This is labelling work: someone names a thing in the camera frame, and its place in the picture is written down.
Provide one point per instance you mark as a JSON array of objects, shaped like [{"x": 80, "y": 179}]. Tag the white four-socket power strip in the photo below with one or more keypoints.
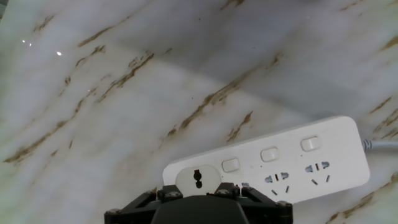
[{"x": 342, "y": 155}]

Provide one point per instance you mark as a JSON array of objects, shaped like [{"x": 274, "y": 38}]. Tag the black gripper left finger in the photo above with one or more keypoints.
[{"x": 136, "y": 208}]

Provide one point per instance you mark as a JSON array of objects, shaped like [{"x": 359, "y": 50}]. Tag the glossy marble pattern mat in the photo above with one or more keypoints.
[{"x": 93, "y": 109}]

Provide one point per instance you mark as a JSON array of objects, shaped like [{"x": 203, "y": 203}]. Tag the white plug adapter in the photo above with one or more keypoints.
[{"x": 208, "y": 180}]

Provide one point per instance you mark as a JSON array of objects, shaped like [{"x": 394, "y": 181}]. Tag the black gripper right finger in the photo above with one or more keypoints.
[{"x": 264, "y": 208}]

